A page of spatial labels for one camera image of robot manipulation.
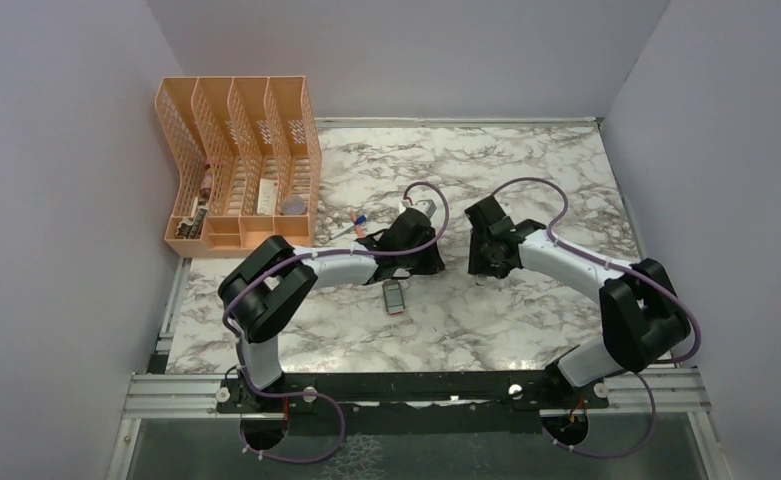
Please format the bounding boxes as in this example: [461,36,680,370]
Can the grey staple tray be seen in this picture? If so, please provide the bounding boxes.
[382,280,406,316]

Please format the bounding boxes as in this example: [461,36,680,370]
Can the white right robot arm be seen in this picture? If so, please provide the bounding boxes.
[465,196,692,407]

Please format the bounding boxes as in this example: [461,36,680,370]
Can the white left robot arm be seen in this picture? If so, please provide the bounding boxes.
[218,200,445,411]

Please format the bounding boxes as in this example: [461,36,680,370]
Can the clear tape roll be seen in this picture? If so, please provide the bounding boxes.
[281,194,308,216]

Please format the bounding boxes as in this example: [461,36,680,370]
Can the white card in organizer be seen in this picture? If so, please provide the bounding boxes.
[256,178,279,216]

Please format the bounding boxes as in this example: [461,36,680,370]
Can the orange plastic file organizer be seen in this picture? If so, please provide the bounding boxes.
[154,76,322,258]

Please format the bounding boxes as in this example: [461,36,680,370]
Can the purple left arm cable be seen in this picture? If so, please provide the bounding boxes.
[222,182,451,465]

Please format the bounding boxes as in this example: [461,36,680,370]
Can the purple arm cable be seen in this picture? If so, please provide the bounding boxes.
[222,182,451,465]
[489,177,703,460]

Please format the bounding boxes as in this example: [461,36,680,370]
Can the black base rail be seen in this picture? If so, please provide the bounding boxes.
[146,354,610,439]

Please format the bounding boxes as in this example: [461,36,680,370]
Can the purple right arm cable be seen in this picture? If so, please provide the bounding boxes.
[489,177,703,460]

